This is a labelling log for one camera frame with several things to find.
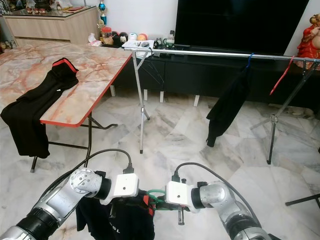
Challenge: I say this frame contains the green plastic clothes hanger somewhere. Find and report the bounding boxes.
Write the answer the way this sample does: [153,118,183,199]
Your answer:
[147,188,169,208]

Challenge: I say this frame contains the navy garment with red stripes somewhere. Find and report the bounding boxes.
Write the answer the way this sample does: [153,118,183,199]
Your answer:
[75,194,156,240]

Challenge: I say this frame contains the black garment with red collar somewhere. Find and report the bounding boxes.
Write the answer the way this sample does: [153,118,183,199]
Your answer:
[1,57,80,159]

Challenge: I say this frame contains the black clothes hanger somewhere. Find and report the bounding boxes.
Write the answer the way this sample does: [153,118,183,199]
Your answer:
[142,52,167,87]

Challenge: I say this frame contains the red clothes hanger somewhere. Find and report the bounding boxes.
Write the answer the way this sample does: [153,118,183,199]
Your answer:
[269,55,297,96]

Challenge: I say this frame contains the plain black garment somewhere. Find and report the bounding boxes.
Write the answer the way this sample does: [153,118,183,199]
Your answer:
[206,66,253,148]

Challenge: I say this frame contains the black metal stand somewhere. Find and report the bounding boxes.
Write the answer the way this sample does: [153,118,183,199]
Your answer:
[285,193,320,207]

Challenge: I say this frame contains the black low TV cabinet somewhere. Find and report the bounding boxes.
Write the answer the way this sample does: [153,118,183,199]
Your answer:
[112,46,320,108]

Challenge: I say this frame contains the marble-print folding table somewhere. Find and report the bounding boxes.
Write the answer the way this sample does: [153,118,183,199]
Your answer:
[0,42,134,173]

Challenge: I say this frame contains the stack of white papers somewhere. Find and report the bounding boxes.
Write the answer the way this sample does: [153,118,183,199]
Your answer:
[122,39,155,51]

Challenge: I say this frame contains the silver metal clothes rack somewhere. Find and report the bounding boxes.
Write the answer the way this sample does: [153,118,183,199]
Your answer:
[132,47,320,166]

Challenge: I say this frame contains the clear plastic bottle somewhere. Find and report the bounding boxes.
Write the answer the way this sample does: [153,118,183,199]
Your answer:
[167,30,176,50]

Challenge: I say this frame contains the black mouse-ears toy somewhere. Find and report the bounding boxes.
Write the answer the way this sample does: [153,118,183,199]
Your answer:
[114,32,128,46]

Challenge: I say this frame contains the jar with red lid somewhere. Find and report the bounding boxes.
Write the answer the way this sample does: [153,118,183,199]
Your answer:
[100,26,115,47]

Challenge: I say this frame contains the white pink tissue packet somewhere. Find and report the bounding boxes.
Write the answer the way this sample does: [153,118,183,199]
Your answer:
[87,33,102,47]

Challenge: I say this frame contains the large black television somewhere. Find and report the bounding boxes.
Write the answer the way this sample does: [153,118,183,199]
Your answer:
[175,0,312,56]

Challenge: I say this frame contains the beige wooden sideboard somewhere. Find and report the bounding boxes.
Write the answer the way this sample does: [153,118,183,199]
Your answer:
[2,7,102,48]

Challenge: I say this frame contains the blue trophy ornament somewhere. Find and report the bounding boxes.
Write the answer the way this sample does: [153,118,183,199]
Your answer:
[98,0,109,27]

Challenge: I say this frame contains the red laughing Buddha statue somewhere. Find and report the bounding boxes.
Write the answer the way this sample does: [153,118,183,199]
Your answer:
[296,14,320,61]

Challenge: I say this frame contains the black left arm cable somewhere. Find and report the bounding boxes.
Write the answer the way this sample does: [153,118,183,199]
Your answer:
[65,148,134,201]

